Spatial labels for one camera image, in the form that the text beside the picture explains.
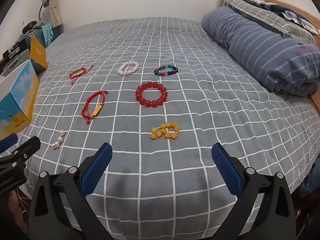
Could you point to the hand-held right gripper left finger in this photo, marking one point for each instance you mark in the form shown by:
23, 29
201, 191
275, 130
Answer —
96, 170

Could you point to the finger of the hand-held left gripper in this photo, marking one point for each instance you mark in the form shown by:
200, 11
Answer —
27, 146
8, 141

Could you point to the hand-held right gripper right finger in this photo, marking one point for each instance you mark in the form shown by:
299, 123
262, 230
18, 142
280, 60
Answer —
226, 170

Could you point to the blue and yellow cardboard box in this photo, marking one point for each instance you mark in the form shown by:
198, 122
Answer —
20, 97

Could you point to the grey suitcase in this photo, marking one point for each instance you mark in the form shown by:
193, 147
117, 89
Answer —
13, 61

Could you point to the grey checked bed sheet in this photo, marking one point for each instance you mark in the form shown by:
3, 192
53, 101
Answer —
175, 105

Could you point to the teal suitcase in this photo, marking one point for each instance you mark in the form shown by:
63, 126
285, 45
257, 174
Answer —
41, 38

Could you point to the teal cloth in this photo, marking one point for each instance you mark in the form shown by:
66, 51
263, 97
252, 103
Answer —
48, 32

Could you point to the black bag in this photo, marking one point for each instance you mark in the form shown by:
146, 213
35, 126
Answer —
31, 25

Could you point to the rolled blue striped quilt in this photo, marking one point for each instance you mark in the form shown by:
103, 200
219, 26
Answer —
262, 52

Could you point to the blue desk lamp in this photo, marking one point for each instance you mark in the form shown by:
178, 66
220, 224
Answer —
43, 3

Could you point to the beige curtain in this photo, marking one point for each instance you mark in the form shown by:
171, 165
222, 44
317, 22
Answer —
53, 2

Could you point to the grey checked pillow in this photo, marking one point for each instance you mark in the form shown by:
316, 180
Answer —
262, 12

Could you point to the dark patterned pillow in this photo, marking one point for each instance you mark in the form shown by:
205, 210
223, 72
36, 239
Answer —
295, 12

